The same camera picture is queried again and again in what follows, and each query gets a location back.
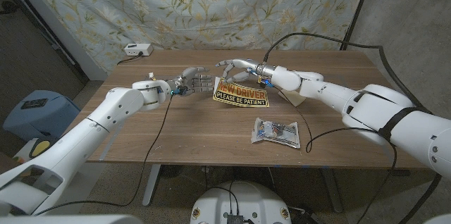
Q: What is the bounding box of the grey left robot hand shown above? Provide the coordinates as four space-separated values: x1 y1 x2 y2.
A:
165 66 215 97

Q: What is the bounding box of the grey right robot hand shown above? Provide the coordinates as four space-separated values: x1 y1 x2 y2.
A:
215 58 278 85

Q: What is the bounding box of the yellow new driver bumper sticker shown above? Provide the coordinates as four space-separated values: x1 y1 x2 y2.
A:
212 77 270 108

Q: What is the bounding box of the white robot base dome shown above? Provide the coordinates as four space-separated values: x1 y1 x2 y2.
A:
190 180 292 224

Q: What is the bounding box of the beige sponge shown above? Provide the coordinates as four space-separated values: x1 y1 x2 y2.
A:
278 89 307 108

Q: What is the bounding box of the clear plastic parts package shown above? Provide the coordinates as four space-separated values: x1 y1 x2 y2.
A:
250 117 302 149

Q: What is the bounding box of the white power box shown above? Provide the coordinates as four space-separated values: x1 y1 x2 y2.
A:
123 43 154 57

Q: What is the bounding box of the floral butterfly backdrop cloth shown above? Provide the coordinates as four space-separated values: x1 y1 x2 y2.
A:
20 0 373 75

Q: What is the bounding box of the metal table leg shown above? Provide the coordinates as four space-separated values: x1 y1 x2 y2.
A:
322 168 345 213
142 163 163 206

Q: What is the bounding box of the black backdrop pole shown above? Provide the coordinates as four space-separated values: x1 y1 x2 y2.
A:
340 0 375 51

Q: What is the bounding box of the blue plastic bin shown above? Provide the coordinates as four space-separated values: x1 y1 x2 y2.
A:
2 89 81 144

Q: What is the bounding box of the black device on bin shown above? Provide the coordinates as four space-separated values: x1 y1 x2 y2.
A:
20 98 49 110

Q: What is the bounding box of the yellow disc black rimmed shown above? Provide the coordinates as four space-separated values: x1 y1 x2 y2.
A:
30 139 52 158

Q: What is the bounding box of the black power box cable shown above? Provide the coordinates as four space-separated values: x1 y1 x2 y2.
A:
116 51 144 66

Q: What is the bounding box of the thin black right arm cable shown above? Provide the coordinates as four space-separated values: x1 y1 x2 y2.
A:
276 88 399 224

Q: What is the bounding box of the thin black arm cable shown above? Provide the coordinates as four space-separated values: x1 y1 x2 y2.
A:
33 92 174 217
276 88 399 224

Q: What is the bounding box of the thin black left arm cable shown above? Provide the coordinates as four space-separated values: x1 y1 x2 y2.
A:
33 92 174 217

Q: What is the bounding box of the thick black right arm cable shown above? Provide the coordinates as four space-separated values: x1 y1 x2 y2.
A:
262 32 443 224

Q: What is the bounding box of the black base dome cable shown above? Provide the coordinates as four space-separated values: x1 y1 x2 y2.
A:
206 180 241 216

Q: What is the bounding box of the black door frame strip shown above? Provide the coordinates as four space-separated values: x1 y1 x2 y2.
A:
0 0 89 85

